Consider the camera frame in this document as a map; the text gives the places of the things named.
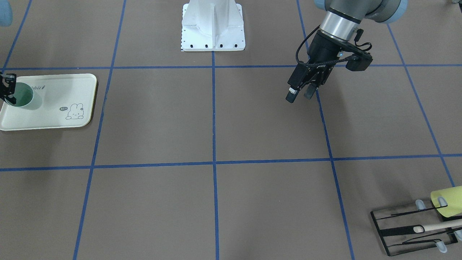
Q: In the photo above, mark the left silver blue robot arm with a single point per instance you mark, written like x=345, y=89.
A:
x=336, y=39

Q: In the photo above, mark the black wire cup rack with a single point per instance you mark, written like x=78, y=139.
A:
x=394, y=228

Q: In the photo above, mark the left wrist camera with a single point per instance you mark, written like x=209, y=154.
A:
x=361, y=58

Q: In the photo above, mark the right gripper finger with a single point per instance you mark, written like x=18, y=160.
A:
x=7, y=87

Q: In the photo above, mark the cream rabbit tray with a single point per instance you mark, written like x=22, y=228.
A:
x=59, y=101

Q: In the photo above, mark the pale green cup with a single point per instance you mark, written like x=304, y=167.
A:
x=26, y=97

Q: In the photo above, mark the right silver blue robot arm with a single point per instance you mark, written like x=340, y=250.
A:
x=6, y=14

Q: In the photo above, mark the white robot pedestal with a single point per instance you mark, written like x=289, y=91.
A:
x=212, y=25

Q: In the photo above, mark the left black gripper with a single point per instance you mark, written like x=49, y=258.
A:
x=322, y=51

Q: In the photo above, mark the yellow cup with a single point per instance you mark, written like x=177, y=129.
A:
x=448, y=201

